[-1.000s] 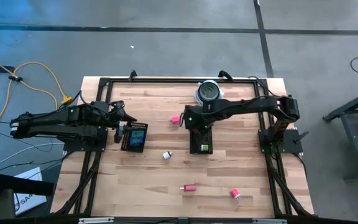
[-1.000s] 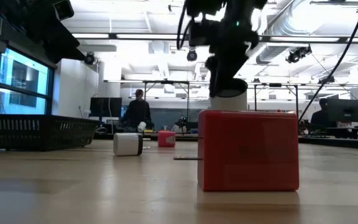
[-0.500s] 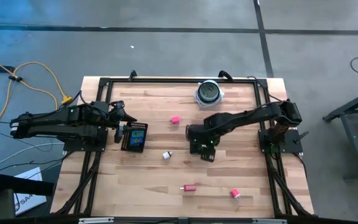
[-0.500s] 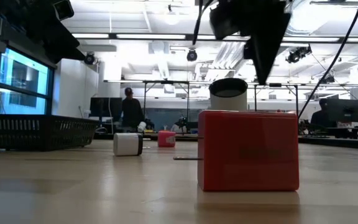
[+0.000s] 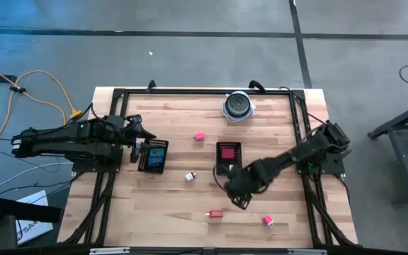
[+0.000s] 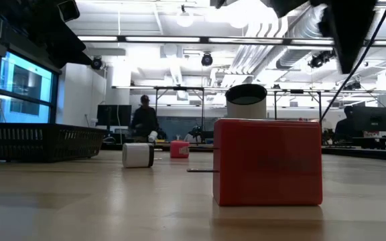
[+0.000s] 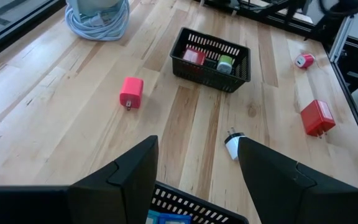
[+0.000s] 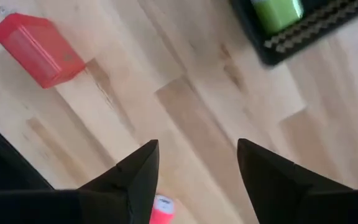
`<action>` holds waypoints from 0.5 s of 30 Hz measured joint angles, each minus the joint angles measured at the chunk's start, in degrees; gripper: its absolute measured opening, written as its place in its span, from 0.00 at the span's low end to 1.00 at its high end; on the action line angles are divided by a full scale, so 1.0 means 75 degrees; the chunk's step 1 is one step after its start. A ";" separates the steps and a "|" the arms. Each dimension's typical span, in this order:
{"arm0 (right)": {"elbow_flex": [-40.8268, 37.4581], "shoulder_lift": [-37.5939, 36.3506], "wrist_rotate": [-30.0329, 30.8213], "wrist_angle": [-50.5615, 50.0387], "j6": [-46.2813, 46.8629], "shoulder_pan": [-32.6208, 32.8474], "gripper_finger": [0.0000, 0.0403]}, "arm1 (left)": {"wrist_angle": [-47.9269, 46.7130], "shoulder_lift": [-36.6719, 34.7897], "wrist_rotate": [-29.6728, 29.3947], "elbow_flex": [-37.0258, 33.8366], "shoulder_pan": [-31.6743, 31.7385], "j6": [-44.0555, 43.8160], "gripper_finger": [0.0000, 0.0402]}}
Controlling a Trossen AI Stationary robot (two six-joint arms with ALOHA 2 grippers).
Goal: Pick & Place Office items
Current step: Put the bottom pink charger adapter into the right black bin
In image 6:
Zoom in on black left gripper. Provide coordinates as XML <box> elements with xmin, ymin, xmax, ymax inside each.
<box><xmin>1</xmin><ymin>0</ymin><xmax>93</xmax><ymax>70</ymax></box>

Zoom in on white charger with dark end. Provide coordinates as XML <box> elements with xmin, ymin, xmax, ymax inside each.
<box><xmin>121</xmin><ymin>142</ymin><xmax>163</xmax><ymax>169</ymax></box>

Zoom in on pink cube charger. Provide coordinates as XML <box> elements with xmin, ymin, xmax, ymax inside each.
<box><xmin>169</xmin><ymin>140</ymin><xmax>191</xmax><ymax>159</ymax></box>

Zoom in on red rectangular charger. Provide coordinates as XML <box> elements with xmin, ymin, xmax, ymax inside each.
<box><xmin>186</xmin><ymin>118</ymin><xmax>324</xmax><ymax>207</ymax></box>

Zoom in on large window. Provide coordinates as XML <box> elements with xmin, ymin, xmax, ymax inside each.
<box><xmin>0</xmin><ymin>50</ymin><xmax>58</xmax><ymax>125</ymax></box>

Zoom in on black computer monitor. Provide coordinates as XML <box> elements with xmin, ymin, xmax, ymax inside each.
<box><xmin>96</xmin><ymin>104</ymin><xmax>133</xmax><ymax>128</ymax></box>
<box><xmin>350</xmin><ymin>105</ymin><xmax>386</xmax><ymax>133</ymax></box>

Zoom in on black plastic slotted basket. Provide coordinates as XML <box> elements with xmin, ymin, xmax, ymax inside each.
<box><xmin>0</xmin><ymin>122</ymin><xmax>109</xmax><ymax>163</ymax></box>

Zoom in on person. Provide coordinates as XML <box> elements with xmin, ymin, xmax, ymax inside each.
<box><xmin>333</xmin><ymin>105</ymin><xmax>355</xmax><ymax>138</ymax></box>
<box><xmin>130</xmin><ymin>94</ymin><xmax>161</xmax><ymax>144</ymax></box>

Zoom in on round white pendant lamp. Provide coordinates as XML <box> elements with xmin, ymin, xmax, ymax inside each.
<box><xmin>175</xmin><ymin>4</ymin><xmax>194</xmax><ymax>28</ymax></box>

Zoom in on white cylinder with black rim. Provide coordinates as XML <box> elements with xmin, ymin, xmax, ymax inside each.
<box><xmin>224</xmin><ymin>83</ymin><xmax>268</xmax><ymax>121</ymax></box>

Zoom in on black ceiling spotlight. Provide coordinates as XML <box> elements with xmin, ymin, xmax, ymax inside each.
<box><xmin>308</xmin><ymin>50</ymin><xmax>336</xmax><ymax>70</ymax></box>

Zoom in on black round ceiling camera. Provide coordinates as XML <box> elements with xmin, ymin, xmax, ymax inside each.
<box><xmin>90</xmin><ymin>56</ymin><xmax>105</xmax><ymax>71</ymax></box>
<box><xmin>200</xmin><ymin>52</ymin><xmax>214</xmax><ymax>68</ymax></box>

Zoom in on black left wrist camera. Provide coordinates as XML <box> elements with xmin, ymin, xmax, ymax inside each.
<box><xmin>56</xmin><ymin>0</ymin><xmax>81</xmax><ymax>23</ymax></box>

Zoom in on black background rig frame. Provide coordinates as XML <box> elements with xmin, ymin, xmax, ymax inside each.
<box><xmin>153</xmin><ymin>86</ymin><xmax>206</xmax><ymax>133</ymax></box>
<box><xmin>272</xmin><ymin>88</ymin><xmax>323</xmax><ymax>130</ymax></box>

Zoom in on silver ventilation duct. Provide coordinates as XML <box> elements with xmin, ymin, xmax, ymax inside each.
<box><xmin>275</xmin><ymin>6</ymin><xmax>338</xmax><ymax>70</ymax></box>

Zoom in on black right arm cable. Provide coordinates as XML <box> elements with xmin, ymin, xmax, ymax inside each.
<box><xmin>319</xmin><ymin>0</ymin><xmax>386</xmax><ymax>123</ymax></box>

